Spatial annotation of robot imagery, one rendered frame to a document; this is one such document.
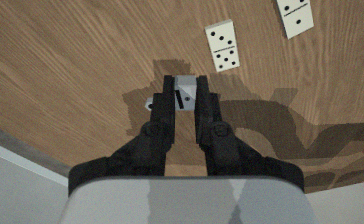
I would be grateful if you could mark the grey hex nut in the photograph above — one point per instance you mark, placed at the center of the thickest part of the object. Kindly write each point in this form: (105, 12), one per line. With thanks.
(148, 103)

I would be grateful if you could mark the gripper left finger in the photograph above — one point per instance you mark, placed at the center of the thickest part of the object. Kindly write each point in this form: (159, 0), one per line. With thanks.
(144, 155)

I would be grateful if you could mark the white domino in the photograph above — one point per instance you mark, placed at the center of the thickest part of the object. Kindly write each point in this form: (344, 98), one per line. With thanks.
(295, 16)
(222, 42)

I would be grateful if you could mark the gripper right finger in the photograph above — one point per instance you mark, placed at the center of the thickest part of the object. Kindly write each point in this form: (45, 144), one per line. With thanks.
(227, 154)

